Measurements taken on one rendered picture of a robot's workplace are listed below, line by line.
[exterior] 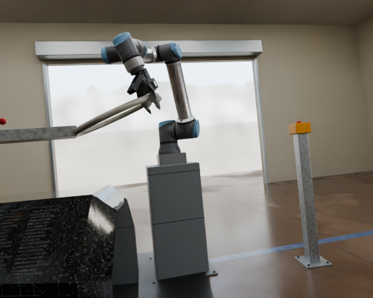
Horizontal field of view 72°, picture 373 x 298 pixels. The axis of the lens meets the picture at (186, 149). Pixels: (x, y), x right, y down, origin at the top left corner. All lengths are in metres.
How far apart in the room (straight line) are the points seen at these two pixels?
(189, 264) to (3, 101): 5.43
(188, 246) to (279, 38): 6.31
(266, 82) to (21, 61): 5.61
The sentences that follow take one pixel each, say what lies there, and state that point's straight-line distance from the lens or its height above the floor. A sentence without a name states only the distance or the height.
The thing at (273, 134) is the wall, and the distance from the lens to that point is 6.84.
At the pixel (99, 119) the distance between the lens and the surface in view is 1.18.
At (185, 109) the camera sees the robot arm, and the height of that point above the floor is 1.26.
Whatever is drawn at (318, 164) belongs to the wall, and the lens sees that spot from 7.53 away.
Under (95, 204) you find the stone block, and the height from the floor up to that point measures 0.76.
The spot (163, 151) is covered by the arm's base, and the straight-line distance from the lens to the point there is 2.07.
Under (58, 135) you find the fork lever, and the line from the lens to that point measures 1.30.
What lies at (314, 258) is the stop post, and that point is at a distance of 2.34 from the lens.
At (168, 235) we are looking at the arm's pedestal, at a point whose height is 0.33.
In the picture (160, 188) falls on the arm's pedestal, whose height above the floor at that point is 0.68.
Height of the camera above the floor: 0.93
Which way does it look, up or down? 1 degrees up
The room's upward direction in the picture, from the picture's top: 5 degrees counter-clockwise
